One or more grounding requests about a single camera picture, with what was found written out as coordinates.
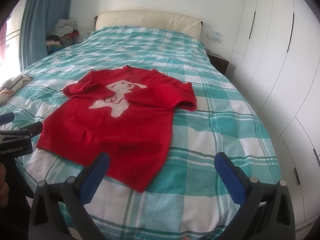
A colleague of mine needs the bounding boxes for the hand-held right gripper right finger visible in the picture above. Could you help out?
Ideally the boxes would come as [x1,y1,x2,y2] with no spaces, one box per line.
[214,152,298,240]

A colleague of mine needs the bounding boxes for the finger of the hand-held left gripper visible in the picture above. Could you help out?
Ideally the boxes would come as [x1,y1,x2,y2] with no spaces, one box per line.
[20,121,44,138]
[0,112,16,125]

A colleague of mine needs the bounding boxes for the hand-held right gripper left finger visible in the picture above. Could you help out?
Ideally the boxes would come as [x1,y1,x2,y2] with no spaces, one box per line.
[28,152,111,240]

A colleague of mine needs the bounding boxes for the red sweater with white figure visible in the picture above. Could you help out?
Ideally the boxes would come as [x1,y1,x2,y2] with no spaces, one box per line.
[36,65,197,193]

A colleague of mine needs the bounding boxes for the pile of colourful clothes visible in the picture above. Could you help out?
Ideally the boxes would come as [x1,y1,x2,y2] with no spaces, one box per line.
[46,30,80,55]

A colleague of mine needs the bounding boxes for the person's left hand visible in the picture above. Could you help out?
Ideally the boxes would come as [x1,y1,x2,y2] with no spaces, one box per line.
[0,162,9,198]

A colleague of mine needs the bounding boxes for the patterned beige pillow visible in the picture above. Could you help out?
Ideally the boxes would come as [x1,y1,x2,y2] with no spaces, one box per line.
[0,75,33,105]

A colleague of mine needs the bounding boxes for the grey striped cloth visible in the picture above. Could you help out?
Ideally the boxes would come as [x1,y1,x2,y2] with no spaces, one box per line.
[52,19,78,37]

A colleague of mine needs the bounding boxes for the blue curtain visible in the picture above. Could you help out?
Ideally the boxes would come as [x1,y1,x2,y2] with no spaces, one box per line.
[20,0,75,72]

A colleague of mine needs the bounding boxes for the dark bedside table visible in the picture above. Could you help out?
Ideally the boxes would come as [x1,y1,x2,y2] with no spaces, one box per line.
[206,51,230,76]

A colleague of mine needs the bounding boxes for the bed with teal plaid cover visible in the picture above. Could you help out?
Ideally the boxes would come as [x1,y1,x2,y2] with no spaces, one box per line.
[0,26,282,240]

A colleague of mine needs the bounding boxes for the white wardrobe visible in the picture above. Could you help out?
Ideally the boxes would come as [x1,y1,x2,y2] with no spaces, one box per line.
[231,0,320,230]

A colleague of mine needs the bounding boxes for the cream padded headboard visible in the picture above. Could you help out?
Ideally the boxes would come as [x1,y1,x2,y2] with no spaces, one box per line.
[94,10,203,40]

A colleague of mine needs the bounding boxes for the white wall socket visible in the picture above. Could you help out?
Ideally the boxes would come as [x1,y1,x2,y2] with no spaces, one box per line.
[207,32,223,42]

